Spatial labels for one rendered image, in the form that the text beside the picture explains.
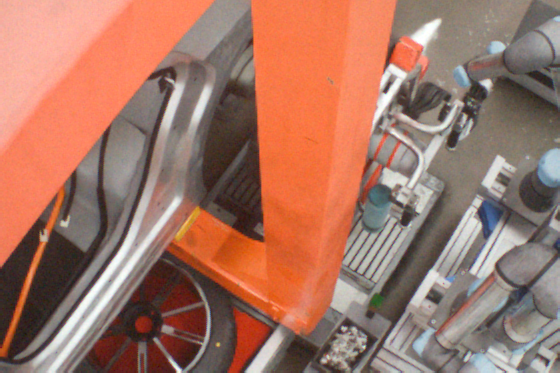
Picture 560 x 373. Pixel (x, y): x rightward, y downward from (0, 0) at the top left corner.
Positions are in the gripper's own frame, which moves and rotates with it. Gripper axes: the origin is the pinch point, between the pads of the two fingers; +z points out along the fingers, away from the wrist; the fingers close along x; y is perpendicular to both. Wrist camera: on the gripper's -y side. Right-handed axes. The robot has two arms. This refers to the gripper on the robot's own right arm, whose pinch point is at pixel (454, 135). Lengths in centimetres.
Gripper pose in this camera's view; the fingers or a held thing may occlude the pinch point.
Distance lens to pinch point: 269.9
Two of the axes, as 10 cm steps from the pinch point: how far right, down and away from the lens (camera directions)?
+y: -0.1, -4.3, -9.0
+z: -5.5, 7.6, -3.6
